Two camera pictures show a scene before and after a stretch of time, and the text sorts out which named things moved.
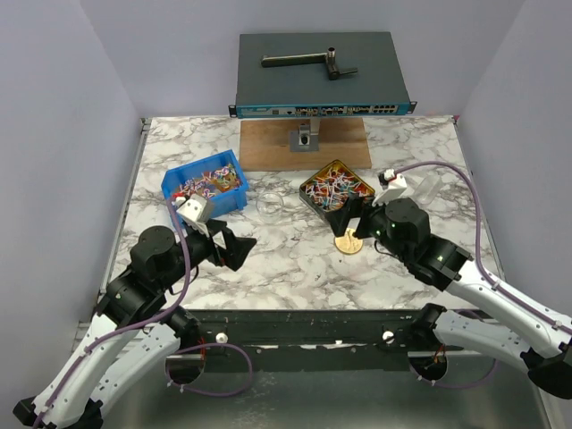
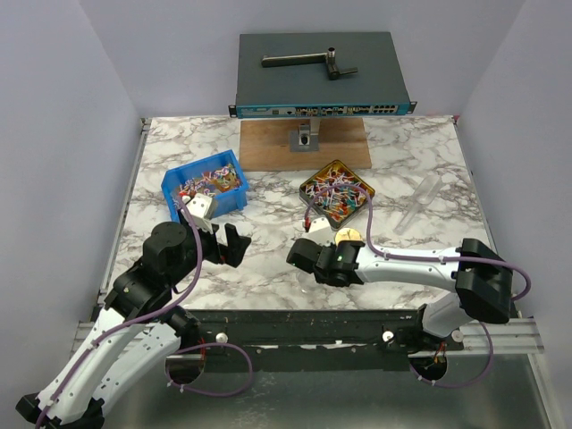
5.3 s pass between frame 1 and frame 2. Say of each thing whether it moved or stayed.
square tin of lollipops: stayed
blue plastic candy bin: stayed
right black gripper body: moved
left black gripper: stayed
